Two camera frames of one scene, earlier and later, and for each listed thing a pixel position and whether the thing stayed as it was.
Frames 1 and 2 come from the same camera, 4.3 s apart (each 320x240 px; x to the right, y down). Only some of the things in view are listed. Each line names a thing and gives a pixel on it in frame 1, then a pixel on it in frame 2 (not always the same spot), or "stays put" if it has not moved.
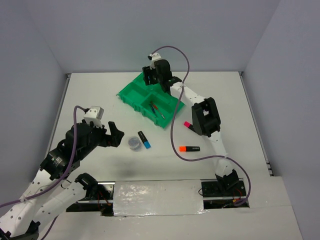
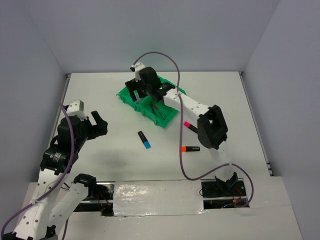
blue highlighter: x=146 y=143 stays put
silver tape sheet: x=158 y=198 stays put
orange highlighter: x=189 y=148 stays put
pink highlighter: x=188 y=124 stays put
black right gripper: x=148 y=71 → x=131 y=85
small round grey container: x=134 y=143 → x=137 y=96
